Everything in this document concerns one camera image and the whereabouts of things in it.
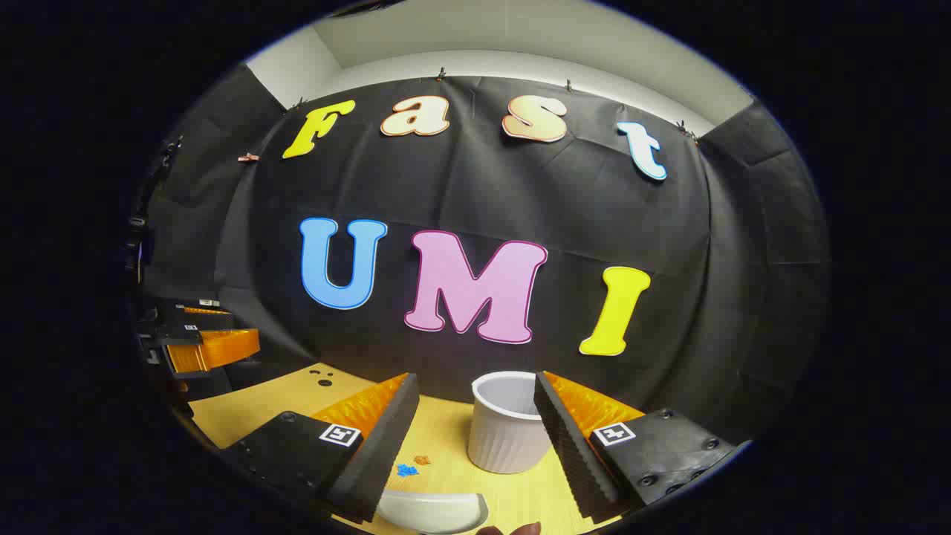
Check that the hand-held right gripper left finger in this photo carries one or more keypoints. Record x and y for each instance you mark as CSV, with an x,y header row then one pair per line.
x,y
386,446

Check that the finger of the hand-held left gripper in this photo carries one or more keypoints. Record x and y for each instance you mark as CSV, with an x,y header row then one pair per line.
x,y
215,348
182,321

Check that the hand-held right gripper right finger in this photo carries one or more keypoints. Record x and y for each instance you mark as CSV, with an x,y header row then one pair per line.
x,y
572,453

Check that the blue paper scrap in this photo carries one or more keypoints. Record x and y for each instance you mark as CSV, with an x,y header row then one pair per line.
x,y
406,469

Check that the white ribbed garbage bin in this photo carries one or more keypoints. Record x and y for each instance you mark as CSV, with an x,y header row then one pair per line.
x,y
505,438

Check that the grey white dustpan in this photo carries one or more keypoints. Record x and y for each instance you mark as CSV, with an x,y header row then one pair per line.
x,y
431,513

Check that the wooden desktop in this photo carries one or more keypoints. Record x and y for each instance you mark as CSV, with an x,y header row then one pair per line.
x,y
446,438

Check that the black backdrop cloth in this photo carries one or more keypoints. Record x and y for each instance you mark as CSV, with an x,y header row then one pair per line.
x,y
520,193

